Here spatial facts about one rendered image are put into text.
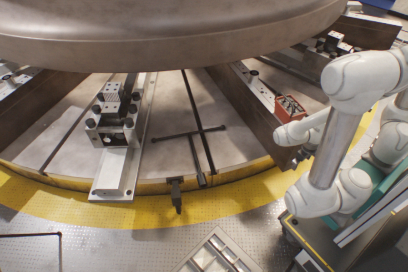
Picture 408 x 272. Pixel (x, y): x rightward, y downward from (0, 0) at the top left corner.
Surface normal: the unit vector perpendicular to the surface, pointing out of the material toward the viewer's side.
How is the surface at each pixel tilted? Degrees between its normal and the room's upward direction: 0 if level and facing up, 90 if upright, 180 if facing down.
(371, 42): 90
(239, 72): 0
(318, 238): 0
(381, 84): 77
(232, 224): 0
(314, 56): 90
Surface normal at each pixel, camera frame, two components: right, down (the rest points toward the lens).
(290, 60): -0.66, 0.27
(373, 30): -0.36, 0.67
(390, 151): -0.77, 0.42
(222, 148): 0.00, -0.70
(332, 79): -0.98, 0.06
